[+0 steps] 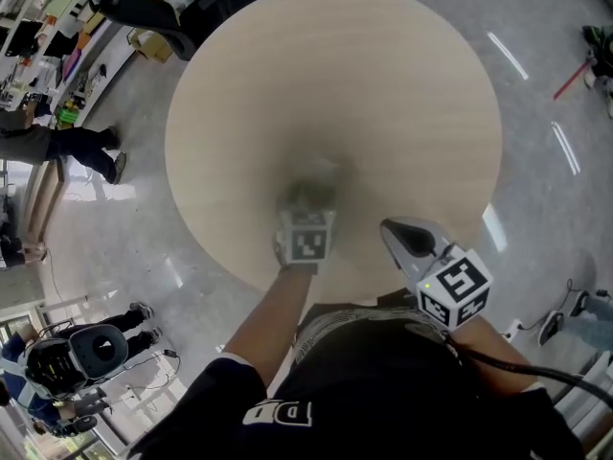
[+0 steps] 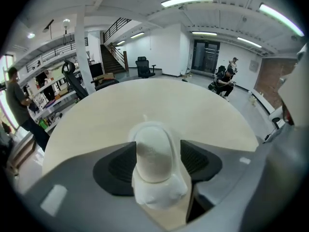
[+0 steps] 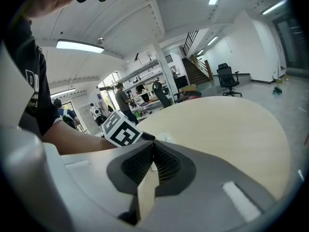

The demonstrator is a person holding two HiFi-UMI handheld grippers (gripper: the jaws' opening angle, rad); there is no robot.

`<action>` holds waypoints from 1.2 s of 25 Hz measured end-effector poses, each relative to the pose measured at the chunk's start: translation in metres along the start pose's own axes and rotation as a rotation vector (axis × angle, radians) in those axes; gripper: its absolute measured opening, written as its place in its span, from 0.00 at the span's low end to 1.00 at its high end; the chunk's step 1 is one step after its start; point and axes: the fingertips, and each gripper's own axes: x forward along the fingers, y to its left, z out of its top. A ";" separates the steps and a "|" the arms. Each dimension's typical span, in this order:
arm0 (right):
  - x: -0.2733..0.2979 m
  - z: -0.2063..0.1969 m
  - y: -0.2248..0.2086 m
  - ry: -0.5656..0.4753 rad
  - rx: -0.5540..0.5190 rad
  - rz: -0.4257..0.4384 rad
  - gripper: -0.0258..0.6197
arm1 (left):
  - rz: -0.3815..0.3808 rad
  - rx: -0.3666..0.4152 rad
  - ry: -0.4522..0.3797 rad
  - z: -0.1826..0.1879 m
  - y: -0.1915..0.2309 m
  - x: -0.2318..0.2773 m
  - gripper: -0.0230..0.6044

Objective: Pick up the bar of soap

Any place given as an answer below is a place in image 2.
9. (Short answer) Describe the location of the white pillar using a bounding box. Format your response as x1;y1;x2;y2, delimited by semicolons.
74;11;97;96

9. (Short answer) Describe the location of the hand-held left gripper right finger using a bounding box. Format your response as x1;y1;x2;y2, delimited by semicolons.
180;139;268;229

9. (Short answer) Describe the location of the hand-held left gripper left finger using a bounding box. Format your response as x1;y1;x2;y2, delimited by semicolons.
23;141;169;232

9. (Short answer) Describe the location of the black balcony railing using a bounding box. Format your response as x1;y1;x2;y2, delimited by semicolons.
25;41;77;73

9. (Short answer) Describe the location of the white storage shelf unit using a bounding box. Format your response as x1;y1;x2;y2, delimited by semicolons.
19;65;84;131

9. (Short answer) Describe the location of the black office chair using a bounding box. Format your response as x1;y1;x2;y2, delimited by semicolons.
61;59;120;100
135;56;157;79

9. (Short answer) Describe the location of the black stair railing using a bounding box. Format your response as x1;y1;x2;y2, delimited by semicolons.
103;17;132;43

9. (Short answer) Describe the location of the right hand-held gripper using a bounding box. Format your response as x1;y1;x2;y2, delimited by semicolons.
243;42;309;229

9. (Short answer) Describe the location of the wooden staircase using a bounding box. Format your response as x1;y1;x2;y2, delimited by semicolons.
99;43;129;74

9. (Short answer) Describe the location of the black glass door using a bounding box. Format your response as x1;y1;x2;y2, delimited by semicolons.
193;39;221;74

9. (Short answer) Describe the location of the white bar of soap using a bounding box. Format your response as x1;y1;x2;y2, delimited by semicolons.
134;127;173;184

